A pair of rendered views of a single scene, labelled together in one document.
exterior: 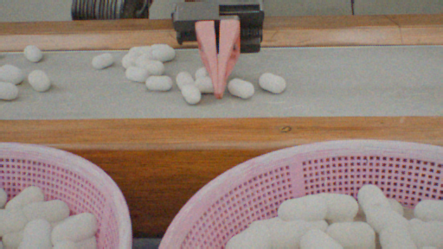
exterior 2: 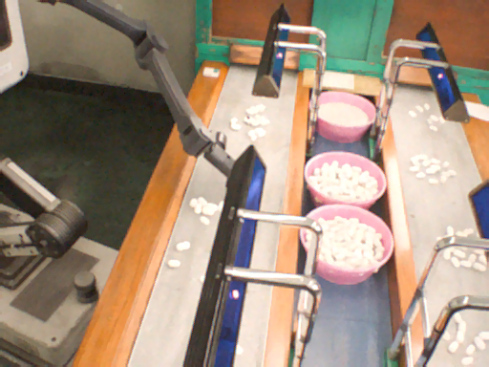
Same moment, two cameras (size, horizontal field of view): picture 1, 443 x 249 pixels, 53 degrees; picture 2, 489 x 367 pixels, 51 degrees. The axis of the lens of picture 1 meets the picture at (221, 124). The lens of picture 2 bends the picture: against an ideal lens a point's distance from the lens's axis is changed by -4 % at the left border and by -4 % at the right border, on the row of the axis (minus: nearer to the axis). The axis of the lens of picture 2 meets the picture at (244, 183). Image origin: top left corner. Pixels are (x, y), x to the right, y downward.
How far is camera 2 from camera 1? 1.61 m
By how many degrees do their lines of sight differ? 73
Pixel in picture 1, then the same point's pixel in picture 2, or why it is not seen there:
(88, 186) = (315, 214)
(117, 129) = (290, 208)
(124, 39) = (172, 213)
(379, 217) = (321, 179)
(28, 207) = not seen: hidden behind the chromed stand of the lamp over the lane
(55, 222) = not seen: hidden behind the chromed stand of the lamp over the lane
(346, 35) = not seen: hidden behind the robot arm
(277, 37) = (189, 166)
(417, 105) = (265, 156)
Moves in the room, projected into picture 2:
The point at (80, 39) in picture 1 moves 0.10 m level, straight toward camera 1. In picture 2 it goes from (166, 228) to (201, 225)
